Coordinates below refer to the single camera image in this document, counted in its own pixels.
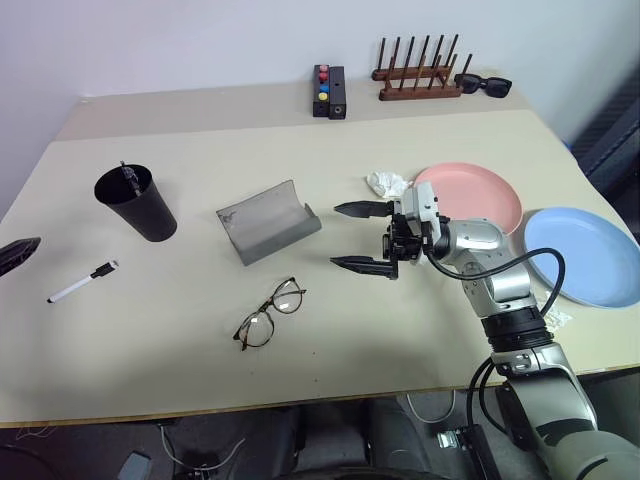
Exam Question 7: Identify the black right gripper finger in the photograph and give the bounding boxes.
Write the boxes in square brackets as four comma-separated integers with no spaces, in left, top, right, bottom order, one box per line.
[329,254,401,282]
[333,199,396,220]

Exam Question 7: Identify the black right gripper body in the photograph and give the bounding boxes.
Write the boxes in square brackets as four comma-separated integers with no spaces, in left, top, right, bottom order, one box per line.
[380,212,434,266]

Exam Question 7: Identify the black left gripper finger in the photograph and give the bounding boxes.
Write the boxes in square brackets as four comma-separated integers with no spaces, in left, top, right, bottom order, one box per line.
[0,237,42,279]

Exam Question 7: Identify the white marker with black cap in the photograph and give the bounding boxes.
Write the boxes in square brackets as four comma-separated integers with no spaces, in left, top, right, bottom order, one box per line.
[46,258,120,305]

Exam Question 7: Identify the tortoiseshell round eyeglasses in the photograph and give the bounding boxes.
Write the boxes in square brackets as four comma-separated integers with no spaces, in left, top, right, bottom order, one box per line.
[231,277,308,351]

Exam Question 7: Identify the blue plastic plate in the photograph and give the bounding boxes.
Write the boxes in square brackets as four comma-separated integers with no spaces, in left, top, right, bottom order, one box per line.
[522,207,640,310]

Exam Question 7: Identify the black plastic cup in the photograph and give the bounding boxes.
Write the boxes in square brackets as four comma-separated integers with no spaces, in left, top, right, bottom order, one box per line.
[93,163,179,244]

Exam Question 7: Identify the crumpled white tissue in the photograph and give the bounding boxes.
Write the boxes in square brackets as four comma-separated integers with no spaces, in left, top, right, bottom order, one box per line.
[365,170,414,200]
[537,294,574,331]

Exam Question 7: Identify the pink plastic plate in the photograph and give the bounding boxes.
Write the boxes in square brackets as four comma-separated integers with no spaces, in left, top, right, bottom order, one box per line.
[412,162,525,236]

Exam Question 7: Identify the plain black rectangular box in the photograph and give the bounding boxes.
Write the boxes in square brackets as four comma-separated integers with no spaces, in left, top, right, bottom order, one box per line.
[327,65,348,121]

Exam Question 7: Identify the brown wooden peg rack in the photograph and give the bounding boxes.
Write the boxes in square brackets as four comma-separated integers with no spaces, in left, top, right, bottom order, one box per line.
[371,34,475,102]

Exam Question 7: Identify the dark marker with clip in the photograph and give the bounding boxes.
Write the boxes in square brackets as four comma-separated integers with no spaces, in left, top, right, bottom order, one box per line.
[119,160,144,201]

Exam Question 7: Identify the black sunglasses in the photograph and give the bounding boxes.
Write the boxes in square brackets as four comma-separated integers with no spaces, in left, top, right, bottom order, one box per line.
[453,73,512,99]

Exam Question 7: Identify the black bar under table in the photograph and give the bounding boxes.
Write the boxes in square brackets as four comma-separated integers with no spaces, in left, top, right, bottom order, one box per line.
[457,424,506,480]

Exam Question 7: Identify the black textured chair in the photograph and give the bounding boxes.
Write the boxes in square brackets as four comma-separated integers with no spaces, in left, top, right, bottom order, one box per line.
[569,79,640,201]

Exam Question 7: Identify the grey-blue pedal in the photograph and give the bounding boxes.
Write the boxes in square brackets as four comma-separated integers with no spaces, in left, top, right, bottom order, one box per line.
[118,451,154,480]

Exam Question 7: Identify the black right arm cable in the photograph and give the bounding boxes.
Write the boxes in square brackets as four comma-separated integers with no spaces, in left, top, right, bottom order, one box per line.
[422,227,566,451]

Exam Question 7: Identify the white cable under table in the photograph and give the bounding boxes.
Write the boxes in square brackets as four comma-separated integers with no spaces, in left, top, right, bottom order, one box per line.
[405,391,459,426]

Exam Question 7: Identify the silver metal bracket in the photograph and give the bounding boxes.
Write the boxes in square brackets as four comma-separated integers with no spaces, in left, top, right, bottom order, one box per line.
[436,429,469,450]

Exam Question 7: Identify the thin white floor cable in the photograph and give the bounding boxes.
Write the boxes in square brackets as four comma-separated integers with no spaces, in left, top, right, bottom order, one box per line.
[159,424,246,474]

